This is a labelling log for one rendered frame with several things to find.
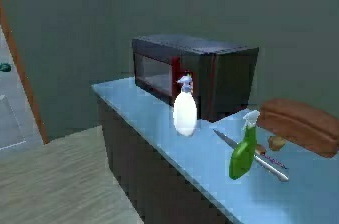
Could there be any blue-topped dark kitchen counter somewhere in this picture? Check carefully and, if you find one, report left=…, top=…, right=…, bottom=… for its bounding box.
left=90, top=76, right=339, bottom=224

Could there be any silver kitchen knife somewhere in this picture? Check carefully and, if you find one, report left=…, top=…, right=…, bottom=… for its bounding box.
left=212, top=128, right=290, bottom=183

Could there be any white spray bottle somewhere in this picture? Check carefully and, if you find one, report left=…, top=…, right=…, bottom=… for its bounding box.
left=172, top=74, right=198, bottom=138

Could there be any black microwave oven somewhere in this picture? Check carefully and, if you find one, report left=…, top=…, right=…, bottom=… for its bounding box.
left=131, top=33, right=260, bottom=123

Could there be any green spray bottle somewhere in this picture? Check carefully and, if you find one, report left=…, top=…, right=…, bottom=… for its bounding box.
left=228, top=110, right=261, bottom=181

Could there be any small tan potato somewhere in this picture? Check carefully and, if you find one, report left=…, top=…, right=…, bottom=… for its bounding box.
left=268, top=135, right=287, bottom=152

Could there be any thin purple pencil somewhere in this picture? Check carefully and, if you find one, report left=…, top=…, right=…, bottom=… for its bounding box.
left=260, top=152, right=289, bottom=170

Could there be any brown bread loaf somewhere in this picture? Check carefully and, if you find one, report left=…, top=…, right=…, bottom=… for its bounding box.
left=256, top=97, right=339, bottom=159

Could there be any grey panelled room door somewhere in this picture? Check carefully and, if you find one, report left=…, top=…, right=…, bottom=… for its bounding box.
left=0, top=0, right=50, bottom=158

